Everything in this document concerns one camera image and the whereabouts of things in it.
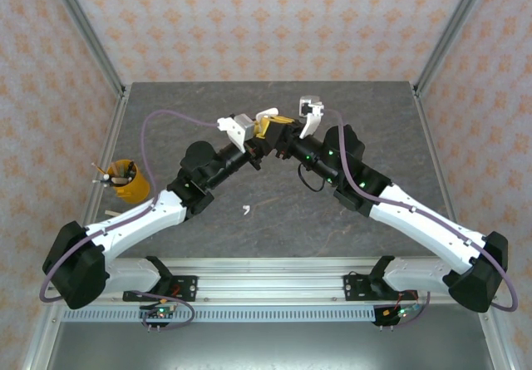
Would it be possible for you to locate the yellow pen cup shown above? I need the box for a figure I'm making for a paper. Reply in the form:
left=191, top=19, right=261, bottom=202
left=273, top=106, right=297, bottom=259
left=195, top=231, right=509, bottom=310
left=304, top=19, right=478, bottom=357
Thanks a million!
left=102, top=158, right=151, bottom=205

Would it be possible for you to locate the green controller circuit board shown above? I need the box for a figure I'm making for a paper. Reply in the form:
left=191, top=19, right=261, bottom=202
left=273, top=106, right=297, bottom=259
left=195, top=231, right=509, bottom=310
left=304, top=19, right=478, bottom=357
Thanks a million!
left=384, top=301, right=421, bottom=319
left=139, top=297, right=180, bottom=319

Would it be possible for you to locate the grey metal panel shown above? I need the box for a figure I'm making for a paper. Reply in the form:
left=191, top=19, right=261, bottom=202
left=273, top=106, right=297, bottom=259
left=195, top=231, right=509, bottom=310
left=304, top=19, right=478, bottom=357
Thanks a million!
left=45, top=322, right=500, bottom=370

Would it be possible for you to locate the black right gripper cable loop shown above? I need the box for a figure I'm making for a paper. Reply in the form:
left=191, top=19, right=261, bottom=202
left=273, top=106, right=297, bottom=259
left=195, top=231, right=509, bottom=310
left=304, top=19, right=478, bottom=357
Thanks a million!
left=296, top=165, right=328, bottom=193

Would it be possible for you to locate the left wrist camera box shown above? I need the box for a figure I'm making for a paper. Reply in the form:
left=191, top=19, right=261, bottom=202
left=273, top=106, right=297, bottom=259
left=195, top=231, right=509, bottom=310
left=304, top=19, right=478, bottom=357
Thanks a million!
left=216, top=113, right=255, bottom=154

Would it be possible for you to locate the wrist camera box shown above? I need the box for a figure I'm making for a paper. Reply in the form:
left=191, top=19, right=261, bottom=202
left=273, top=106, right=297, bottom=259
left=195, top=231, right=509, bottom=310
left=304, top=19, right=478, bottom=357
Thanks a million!
left=298, top=94, right=325, bottom=140
left=216, top=113, right=255, bottom=154

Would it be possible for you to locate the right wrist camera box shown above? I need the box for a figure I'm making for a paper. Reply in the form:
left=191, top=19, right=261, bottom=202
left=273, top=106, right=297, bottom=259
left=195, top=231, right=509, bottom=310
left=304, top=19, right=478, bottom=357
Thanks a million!
left=298, top=94, right=325, bottom=140

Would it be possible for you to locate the aluminium table side rail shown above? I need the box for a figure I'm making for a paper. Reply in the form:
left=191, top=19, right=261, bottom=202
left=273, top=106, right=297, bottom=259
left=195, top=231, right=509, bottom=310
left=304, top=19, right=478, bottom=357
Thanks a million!
left=411, top=82, right=516, bottom=370
left=20, top=89, right=131, bottom=370

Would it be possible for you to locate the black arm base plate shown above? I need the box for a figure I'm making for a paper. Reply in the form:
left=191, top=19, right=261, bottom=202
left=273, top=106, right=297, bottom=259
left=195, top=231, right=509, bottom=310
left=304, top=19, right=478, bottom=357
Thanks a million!
left=342, top=274, right=418, bottom=303
left=122, top=274, right=199, bottom=303

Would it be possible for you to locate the aluminium mounting rail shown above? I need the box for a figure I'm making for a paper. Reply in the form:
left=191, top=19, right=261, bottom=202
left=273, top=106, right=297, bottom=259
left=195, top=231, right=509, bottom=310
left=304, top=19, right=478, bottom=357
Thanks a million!
left=43, top=256, right=500, bottom=304

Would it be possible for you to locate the grey slotted cable duct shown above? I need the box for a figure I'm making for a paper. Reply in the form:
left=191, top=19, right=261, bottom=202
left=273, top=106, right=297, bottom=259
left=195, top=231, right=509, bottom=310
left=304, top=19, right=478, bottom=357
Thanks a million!
left=61, top=307, right=378, bottom=323

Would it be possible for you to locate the black board bracket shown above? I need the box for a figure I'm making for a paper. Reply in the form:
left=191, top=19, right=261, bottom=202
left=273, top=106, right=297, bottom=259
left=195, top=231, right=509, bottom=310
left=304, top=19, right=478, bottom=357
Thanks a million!
left=140, top=318, right=175, bottom=333
left=372, top=306, right=403, bottom=330

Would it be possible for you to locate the aluminium frame post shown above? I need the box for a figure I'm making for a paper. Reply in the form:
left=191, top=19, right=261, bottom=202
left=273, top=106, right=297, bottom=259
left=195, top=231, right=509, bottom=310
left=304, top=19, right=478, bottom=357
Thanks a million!
left=413, top=0, right=495, bottom=96
left=44, top=0, right=128, bottom=96

